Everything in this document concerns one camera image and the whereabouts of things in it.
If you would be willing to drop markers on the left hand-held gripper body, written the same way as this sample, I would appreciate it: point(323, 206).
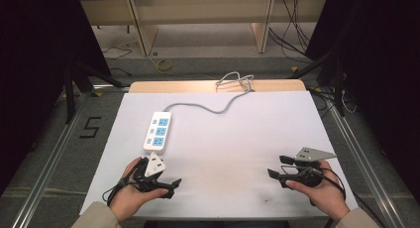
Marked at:
point(154, 165)

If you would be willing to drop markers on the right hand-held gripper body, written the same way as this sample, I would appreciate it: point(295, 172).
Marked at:
point(309, 175)

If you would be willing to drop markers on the white power strip blue sockets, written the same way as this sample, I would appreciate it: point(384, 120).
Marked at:
point(158, 132)

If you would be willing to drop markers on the person's right hand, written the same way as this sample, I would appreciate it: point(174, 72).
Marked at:
point(325, 195)

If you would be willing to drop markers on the person's left hand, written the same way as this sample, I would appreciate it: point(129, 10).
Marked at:
point(129, 196)

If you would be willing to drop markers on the white table sheet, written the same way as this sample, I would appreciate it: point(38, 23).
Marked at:
point(231, 148)

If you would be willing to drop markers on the black metal stand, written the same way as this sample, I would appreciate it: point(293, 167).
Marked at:
point(70, 89)
point(336, 76)

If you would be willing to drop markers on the yellow tape roll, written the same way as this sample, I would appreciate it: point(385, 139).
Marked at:
point(164, 65)

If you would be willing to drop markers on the dark curtain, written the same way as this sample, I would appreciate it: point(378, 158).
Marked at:
point(383, 72)
point(33, 72)

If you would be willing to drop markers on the light wooden desk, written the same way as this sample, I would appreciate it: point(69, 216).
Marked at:
point(198, 10)

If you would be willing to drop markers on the silver metal floor rail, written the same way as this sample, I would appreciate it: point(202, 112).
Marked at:
point(366, 168)
point(49, 165)

